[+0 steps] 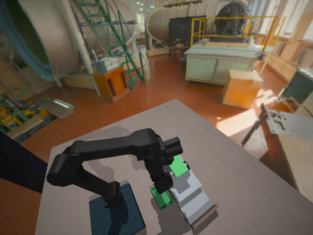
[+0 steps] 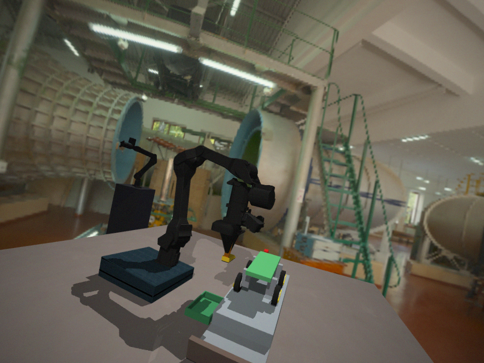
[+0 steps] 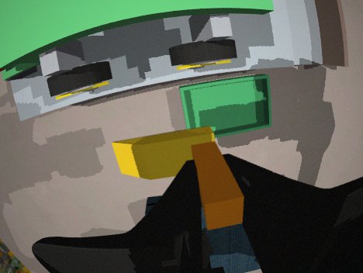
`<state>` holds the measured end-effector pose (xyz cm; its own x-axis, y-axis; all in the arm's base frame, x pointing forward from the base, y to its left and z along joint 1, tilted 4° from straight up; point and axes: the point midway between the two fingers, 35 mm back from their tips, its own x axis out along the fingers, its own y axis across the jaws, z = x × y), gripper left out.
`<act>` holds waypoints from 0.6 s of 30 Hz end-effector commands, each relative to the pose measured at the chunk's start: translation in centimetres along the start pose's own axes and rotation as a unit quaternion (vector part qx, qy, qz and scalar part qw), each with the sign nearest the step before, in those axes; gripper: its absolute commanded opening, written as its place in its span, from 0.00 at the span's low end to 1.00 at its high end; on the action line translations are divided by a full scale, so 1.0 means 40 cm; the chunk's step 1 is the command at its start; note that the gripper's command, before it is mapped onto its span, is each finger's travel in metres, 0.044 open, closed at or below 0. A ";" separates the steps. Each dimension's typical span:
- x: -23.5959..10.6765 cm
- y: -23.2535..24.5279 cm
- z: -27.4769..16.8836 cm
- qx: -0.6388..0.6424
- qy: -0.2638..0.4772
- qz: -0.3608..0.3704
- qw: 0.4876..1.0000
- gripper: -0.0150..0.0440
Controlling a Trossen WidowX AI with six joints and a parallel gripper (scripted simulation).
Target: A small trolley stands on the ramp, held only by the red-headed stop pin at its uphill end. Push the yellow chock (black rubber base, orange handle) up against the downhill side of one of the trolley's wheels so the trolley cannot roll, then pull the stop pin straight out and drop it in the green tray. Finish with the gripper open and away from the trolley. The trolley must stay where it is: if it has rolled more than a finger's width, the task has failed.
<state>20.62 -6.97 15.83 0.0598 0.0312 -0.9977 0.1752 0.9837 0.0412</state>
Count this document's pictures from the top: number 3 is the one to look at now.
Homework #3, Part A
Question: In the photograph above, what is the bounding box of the green wheeled trolley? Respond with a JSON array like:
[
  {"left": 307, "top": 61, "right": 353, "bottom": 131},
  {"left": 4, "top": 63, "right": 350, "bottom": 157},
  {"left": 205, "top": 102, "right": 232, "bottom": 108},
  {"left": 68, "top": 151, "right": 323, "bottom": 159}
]
[{"left": 0, "top": 0, "right": 275, "bottom": 99}]

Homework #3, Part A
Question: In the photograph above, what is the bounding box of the green tray floor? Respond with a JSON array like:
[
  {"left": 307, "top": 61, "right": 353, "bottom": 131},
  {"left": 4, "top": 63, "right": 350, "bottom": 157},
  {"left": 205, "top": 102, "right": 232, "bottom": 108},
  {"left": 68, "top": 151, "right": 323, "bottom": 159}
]
[{"left": 184, "top": 79, "right": 264, "bottom": 130}]

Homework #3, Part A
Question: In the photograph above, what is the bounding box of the yellow wheel chock with orange handle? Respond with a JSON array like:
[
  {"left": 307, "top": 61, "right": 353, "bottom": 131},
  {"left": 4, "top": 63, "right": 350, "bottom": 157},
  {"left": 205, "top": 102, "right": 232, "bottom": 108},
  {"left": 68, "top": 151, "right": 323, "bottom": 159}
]
[{"left": 112, "top": 126, "right": 244, "bottom": 230}]

